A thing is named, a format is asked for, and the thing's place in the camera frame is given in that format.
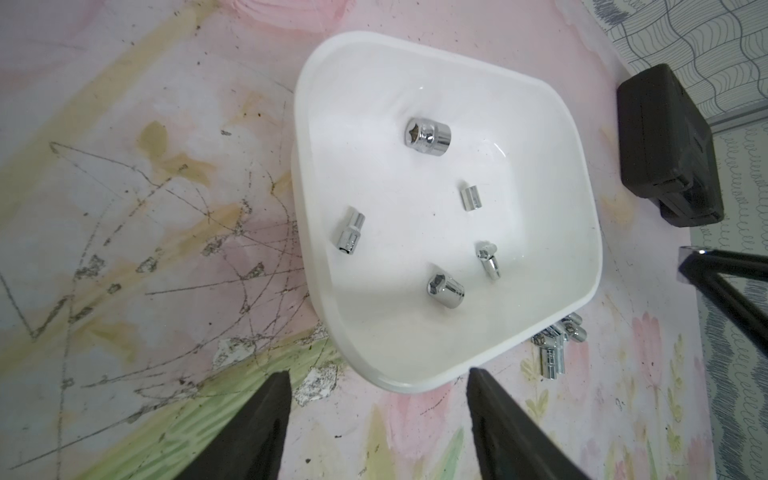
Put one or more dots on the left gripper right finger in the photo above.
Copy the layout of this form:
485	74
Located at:
508	444

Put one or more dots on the small chrome socket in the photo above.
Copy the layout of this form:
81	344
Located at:
486	253

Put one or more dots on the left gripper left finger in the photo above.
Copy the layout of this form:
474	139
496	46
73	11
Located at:
251	444

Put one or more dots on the chrome socket pile front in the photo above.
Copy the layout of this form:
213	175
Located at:
551	348

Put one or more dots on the long chrome socket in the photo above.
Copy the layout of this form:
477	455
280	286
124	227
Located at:
351	232

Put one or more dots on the black plastic tool case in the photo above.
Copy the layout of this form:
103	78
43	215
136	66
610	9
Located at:
667	150

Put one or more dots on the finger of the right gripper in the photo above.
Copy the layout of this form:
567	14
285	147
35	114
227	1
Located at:
705	269

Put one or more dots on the short chrome socket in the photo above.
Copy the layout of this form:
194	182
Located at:
470	197

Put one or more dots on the medium chrome socket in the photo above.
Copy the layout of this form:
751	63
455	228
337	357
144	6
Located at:
445	290

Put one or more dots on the chrome socket large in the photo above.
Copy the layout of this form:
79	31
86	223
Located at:
427	136

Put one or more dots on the chrome socket in pile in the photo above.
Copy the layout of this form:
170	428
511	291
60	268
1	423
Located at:
571	328

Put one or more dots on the white plastic storage box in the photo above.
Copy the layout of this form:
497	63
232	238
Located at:
513	137

